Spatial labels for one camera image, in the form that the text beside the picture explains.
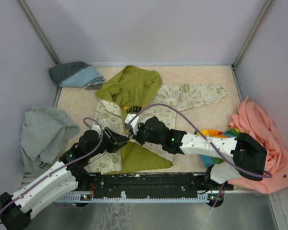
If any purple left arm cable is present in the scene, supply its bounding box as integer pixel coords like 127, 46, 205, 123
0, 117, 104, 225

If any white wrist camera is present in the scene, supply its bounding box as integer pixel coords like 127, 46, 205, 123
125, 114, 139, 135
91, 122, 102, 133

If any light grey sweatshirt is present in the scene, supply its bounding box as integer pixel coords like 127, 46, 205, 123
20, 106, 80, 175

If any cream green printed jacket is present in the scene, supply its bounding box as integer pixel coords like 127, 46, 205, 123
89, 66, 227, 174

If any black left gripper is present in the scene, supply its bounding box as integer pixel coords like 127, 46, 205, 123
87, 126, 130, 159

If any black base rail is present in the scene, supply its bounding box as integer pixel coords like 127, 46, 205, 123
62, 171, 228, 199

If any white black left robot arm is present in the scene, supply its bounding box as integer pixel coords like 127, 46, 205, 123
0, 127, 129, 230

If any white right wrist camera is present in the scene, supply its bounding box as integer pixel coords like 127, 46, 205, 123
125, 114, 139, 135

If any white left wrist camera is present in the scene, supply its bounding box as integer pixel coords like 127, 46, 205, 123
91, 122, 102, 133

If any rainbow striped garment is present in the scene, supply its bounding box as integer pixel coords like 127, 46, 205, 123
200, 127, 240, 168

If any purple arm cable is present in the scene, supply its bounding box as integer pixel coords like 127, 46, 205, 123
126, 103, 273, 179
0, 117, 104, 225

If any pink cloth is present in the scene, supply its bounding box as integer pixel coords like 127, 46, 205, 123
228, 98, 288, 194

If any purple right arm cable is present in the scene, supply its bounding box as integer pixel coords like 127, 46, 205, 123
126, 103, 273, 179

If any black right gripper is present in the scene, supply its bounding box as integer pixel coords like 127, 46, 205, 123
129, 122, 164, 145

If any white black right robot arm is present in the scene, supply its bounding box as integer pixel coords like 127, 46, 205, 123
130, 116, 271, 190

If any grey corner post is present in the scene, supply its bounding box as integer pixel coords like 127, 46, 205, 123
232, 0, 275, 69
17, 0, 60, 64

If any grey left corner post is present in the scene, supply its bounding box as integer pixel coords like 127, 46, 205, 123
17, 0, 60, 64

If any grey blue garment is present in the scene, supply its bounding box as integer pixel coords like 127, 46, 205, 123
48, 61, 106, 90

